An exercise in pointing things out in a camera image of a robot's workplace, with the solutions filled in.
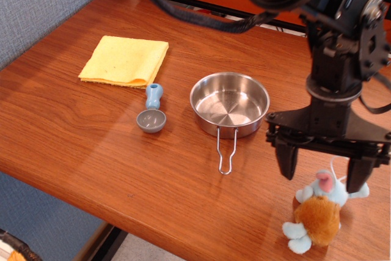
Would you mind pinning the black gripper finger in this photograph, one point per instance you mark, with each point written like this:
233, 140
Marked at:
287, 156
359, 170

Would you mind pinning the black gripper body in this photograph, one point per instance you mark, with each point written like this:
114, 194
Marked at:
329, 128

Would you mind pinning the blue and orange plush doll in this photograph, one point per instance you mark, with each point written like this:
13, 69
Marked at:
317, 217

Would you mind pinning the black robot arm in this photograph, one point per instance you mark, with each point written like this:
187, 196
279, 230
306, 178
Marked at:
348, 47

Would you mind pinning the yellow folded cloth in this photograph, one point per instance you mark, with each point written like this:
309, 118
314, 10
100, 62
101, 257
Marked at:
125, 62

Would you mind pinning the blue and grey measuring scoop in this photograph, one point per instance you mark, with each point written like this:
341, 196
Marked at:
152, 119

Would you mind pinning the black basket with orange item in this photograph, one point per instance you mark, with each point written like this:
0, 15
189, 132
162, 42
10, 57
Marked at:
13, 248

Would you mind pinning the steel pan with wire handle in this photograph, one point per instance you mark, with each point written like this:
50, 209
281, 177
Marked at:
229, 105

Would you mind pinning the black table leg frame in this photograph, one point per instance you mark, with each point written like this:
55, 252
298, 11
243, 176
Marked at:
103, 244

